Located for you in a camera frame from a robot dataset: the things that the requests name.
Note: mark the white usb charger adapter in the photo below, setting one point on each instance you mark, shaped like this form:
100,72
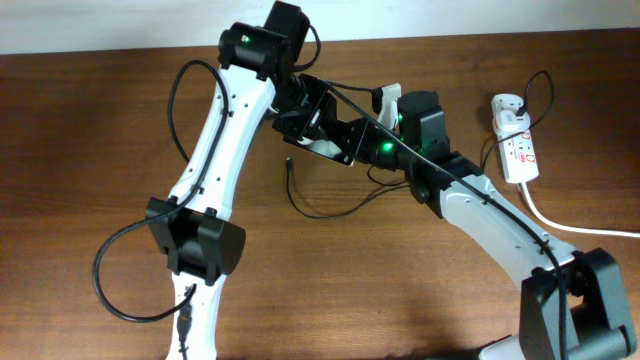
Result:
507,122

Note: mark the white power strip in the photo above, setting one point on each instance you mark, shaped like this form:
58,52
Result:
517,153

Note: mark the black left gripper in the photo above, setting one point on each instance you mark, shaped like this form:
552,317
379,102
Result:
309,125

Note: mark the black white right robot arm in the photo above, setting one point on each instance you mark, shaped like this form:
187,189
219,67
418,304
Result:
573,304

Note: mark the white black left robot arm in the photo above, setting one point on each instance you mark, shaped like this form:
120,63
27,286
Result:
257,73

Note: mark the black smartphone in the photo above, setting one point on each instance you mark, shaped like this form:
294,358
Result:
327,149

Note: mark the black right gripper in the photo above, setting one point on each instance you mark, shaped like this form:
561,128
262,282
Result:
364,129

